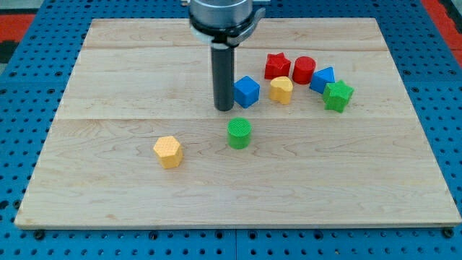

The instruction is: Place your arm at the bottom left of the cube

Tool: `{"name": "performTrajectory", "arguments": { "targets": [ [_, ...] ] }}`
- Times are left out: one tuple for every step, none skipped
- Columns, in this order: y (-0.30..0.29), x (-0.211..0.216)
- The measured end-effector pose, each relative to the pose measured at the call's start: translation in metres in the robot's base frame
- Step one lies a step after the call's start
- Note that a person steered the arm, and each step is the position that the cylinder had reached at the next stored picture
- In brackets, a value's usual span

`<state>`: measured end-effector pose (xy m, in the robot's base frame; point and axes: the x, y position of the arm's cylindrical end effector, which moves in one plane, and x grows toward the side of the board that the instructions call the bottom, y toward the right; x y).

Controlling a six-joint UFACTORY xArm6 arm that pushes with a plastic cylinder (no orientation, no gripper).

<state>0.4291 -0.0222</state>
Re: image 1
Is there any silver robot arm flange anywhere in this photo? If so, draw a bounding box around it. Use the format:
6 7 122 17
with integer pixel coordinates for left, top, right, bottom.
188 0 266 50

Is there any blue cube block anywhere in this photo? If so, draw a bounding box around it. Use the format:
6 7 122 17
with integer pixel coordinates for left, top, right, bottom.
234 76 260 108

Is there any green cylinder block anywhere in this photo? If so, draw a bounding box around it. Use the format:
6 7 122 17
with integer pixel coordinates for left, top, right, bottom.
227 117 252 150

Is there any yellow hexagon block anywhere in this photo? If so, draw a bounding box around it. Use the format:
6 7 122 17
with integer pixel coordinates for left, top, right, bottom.
153 136 183 169

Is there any yellow heart block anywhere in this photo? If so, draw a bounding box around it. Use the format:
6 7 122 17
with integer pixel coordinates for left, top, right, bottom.
269 76 293 105

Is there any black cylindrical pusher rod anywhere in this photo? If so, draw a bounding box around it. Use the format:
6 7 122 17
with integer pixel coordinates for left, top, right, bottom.
211 48 235 111

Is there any red star block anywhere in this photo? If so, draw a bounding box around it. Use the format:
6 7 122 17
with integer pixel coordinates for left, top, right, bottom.
264 53 291 79

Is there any light wooden board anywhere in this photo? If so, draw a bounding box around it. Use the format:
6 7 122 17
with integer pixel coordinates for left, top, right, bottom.
15 18 461 230

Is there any red cylinder block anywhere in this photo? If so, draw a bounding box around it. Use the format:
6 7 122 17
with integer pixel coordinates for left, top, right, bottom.
292 56 316 85

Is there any blue triangle block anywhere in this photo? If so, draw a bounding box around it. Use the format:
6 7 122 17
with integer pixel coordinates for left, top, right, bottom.
309 66 336 94

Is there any green star block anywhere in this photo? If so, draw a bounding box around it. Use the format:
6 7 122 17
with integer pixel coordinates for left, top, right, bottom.
322 80 354 113

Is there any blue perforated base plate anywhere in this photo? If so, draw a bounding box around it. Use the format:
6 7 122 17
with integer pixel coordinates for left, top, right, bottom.
1 0 461 259

